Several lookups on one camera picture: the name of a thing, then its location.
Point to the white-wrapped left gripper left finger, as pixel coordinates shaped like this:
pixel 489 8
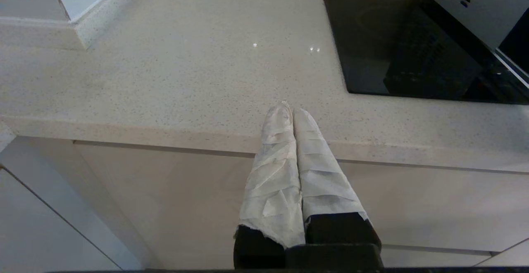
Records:
pixel 272 182

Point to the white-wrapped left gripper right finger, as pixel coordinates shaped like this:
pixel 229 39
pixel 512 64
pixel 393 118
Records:
pixel 322 182

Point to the dark glass microwave door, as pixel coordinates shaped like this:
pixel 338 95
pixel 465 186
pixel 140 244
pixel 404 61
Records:
pixel 518 41

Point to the silver microwave oven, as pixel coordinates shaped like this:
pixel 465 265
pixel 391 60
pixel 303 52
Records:
pixel 492 13

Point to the white cabinet drawer front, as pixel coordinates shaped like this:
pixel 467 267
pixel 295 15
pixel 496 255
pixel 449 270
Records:
pixel 186 202

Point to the black induction cooktop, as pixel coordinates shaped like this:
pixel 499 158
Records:
pixel 372 46

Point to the white cabinet filler panel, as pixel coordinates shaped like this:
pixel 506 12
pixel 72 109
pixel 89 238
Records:
pixel 78 198

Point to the white cabinet door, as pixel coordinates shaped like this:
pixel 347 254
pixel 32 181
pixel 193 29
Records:
pixel 37 231

